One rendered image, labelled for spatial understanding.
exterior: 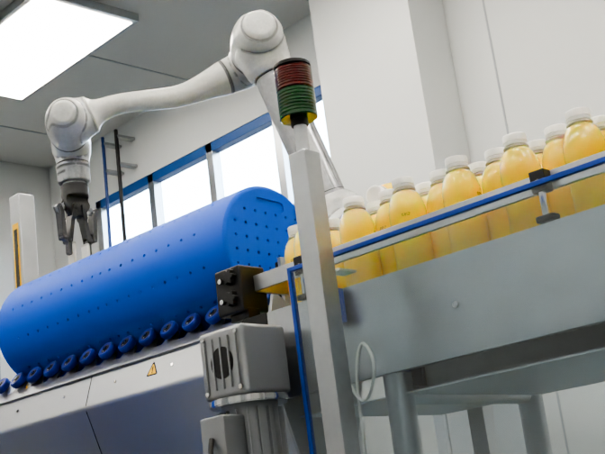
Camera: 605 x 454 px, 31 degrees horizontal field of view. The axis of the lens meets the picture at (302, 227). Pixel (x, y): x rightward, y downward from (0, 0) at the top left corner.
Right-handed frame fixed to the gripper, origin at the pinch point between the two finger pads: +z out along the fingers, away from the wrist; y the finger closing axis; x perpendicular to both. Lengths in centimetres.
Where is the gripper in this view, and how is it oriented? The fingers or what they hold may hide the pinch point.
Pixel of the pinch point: (79, 256)
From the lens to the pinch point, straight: 297.1
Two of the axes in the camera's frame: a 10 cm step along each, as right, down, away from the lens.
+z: 1.2, 9.6, -2.6
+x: 7.2, -2.6, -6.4
